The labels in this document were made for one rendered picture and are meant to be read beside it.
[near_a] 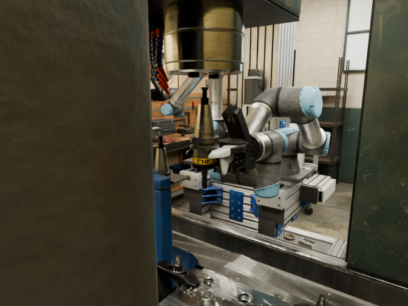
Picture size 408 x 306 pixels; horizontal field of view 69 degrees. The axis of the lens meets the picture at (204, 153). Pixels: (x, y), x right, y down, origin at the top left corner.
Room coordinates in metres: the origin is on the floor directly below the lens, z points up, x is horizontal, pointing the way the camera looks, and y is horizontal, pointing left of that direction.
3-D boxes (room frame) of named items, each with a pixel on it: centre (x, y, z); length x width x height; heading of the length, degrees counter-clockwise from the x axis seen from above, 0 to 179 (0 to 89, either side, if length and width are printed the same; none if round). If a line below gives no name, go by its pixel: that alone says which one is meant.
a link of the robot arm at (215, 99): (1.94, -0.07, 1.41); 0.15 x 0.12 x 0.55; 159
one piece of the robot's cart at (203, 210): (1.82, -0.05, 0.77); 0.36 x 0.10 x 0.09; 144
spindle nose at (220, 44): (0.63, 0.00, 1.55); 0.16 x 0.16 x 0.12
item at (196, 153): (0.63, 0.00, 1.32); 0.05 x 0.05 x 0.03
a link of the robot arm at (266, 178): (0.86, -0.17, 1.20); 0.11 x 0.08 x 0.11; 60
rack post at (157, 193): (0.76, 0.11, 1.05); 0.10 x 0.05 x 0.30; 143
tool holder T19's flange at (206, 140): (0.63, 0.00, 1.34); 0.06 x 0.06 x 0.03
